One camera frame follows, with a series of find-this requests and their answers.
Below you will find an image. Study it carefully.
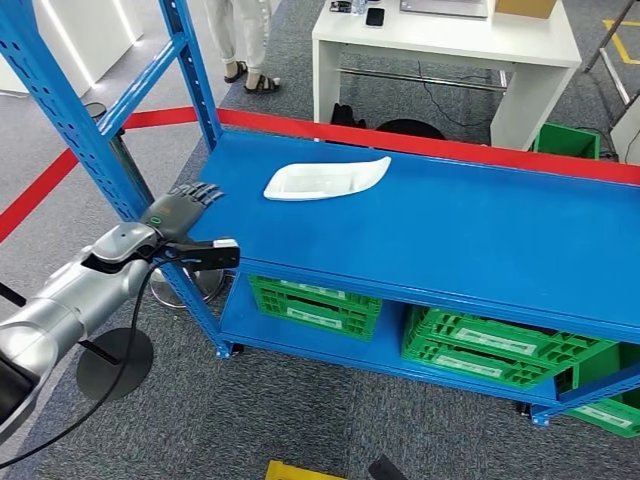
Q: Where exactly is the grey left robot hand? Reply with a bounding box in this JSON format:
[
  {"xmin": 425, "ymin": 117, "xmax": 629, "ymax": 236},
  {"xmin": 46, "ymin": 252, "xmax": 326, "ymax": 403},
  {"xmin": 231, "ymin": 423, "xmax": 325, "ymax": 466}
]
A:
[{"xmin": 141, "ymin": 182, "xmax": 225, "ymax": 241}]

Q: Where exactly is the white plastic shell part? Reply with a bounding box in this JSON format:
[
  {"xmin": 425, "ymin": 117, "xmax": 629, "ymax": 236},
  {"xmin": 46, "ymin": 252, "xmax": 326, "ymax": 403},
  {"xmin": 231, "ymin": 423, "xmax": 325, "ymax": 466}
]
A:
[{"xmin": 263, "ymin": 156, "xmax": 392, "ymax": 202}]

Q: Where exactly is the blue metal shelf rack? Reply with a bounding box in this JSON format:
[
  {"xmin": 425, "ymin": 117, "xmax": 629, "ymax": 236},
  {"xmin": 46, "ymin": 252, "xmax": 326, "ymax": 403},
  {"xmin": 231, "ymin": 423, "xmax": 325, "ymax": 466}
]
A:
[{"xmin": 0, "ymin": 0, "xmax": 640, "ymax": 429}]

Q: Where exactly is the red barrier belt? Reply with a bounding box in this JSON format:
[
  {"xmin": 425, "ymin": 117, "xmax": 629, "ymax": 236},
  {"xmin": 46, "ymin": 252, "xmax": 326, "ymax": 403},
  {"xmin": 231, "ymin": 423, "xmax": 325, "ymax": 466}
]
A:
[
  {"xmin": 121, "ymin": 105, "xmax": 640, "ymax": 188},
  {"xmin": 0, "ymin": 146, "xmax": 81, "ymax": 245}
]

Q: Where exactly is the green folding plastic crate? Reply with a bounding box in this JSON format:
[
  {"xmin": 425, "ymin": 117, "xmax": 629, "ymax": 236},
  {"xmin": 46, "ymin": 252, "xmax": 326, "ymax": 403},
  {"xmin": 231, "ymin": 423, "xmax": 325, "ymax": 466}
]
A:
[
  {"xmin": 257, "ymin": 294, "xmax": 378, "ymax": 343},
  {"xmin": 401, "ymin": 334, "xmax": 576, "ymax": 391},
  {"xmin": 405, "ymin": 305, "xmax": 618, "ymax": 372},
  {"xmin": 248, "ymin": 274, "xmax": 383, "ymax": 319},
  {"xmin": 555, "ymin": 344, "xmax": 640, "ymax": 440}
]

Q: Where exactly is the person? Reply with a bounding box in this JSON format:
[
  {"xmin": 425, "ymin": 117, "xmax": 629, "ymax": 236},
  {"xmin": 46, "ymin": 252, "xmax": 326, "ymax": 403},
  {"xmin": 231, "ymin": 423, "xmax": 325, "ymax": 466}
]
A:
[{"xmin": 205, "ymin": 0, "xmax": 281, "ymax": 95}]

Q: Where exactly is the black bag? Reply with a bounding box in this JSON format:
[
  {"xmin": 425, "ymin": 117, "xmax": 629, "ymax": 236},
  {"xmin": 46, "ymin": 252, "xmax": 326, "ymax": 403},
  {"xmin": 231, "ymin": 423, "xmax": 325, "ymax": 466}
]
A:
[{"xmin": 330, "ymin": 102, "xmax": 368, "ymax": 130}]

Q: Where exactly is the black round stool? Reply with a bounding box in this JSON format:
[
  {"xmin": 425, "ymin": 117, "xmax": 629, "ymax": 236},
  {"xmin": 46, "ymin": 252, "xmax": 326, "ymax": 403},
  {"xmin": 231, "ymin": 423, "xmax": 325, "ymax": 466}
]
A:
[{"xmin": 374, "ymin": 117, "xmax": 446, "ymax": 141}]

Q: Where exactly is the white desk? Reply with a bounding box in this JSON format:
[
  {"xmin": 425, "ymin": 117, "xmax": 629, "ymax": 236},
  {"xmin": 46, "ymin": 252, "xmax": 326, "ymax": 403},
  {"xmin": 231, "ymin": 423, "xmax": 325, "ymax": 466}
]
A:
[{"xmin": 312, "ymin": 0, "xmax": 583, "ymax": 151}]

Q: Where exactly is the grey laptop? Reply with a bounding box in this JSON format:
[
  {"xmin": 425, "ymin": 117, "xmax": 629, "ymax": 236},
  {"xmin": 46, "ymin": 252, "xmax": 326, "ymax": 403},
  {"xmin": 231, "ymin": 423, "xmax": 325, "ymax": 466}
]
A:
[{"xmin": 398, "ymin": 0, "xmax": 490, "ymax": 20}]

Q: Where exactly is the brown cardboard box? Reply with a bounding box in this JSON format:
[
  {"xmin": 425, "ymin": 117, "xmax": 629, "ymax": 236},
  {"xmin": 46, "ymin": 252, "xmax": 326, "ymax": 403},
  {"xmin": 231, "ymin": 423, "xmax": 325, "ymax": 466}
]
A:
[{"xmin": 494, "ymin": 0, "xmax": 558, "ymax": 20}]

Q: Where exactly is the green open plastic bin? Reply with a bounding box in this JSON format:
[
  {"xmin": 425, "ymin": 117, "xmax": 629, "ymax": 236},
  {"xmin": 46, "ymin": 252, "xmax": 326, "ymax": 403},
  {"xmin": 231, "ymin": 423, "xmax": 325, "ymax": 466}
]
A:
[{"xmin": 531, "ymin": 121, "xmax": 601, "ymax": 160}]

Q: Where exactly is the white cabinet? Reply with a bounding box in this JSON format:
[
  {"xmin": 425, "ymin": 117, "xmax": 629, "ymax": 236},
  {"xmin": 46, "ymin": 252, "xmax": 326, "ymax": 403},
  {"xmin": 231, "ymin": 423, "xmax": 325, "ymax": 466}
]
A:
[{"xmin": 608, "ymin": 92, "xmax": 640, "ymax": 166}]

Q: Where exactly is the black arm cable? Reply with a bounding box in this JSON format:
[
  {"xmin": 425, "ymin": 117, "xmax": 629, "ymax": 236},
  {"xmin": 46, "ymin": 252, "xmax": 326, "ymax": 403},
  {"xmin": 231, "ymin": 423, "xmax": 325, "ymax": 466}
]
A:
[{"xmin": 0, "ymin": 254, "xmax": 171, "ymax": 468}]

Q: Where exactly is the black desk cable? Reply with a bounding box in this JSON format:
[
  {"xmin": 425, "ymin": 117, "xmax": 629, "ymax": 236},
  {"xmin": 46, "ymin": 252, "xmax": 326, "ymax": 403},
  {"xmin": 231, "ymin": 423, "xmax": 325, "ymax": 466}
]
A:
[{"xmin": 417, "ymin": 62, "xmax": 494, "ymax": 129}]

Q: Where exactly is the grey metal frame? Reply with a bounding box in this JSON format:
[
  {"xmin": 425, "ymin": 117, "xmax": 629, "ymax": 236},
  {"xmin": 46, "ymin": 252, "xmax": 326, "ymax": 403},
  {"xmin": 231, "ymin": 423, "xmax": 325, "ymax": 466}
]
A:
[{"xmin": 582, "ymin": 0, "xmax": 640, "ymax": 130}]

